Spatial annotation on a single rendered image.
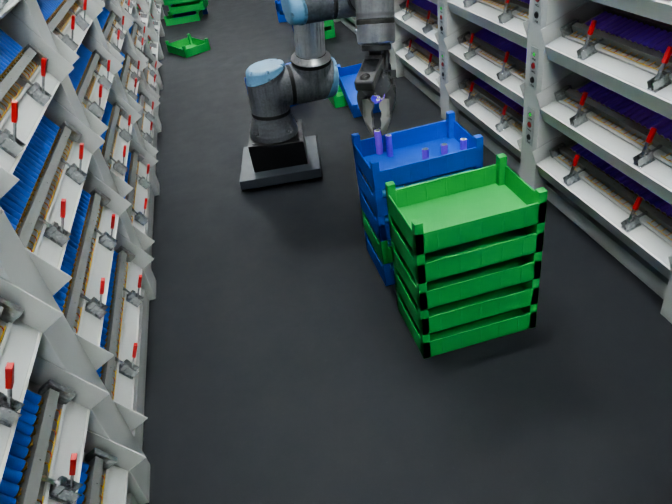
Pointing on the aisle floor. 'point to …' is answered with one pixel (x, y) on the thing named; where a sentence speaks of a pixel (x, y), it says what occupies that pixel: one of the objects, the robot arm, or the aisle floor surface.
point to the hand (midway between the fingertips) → (377, 130)
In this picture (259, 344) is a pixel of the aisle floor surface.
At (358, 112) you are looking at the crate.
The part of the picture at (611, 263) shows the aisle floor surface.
